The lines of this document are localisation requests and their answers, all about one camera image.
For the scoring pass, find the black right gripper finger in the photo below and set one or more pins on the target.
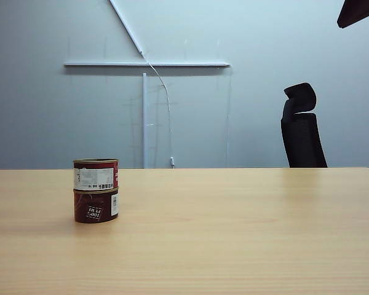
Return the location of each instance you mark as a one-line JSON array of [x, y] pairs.
[[359, 10]]

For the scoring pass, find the white-labelled red tomato can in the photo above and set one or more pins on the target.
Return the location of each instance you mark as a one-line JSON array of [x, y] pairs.
[[95, 175]]

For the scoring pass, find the dark red tomato can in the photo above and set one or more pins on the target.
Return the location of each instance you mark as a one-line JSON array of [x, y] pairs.
[[92, 207]]

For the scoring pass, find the black office chair headrest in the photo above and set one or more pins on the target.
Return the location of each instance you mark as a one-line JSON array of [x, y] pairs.
[[303, 96]]

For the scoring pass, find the black office chair backrest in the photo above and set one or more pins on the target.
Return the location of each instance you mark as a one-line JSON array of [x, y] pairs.
[[304, 141]]

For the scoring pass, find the white horizontal wall conduit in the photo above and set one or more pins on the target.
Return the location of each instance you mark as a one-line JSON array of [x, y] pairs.
[[141, 64]]

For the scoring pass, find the white diagonal wall conduit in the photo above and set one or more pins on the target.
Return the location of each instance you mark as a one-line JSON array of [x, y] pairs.
[[126, 24]]

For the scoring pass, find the white vertical wall conduit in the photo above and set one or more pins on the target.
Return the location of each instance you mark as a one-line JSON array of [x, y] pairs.
[[145, 123]]

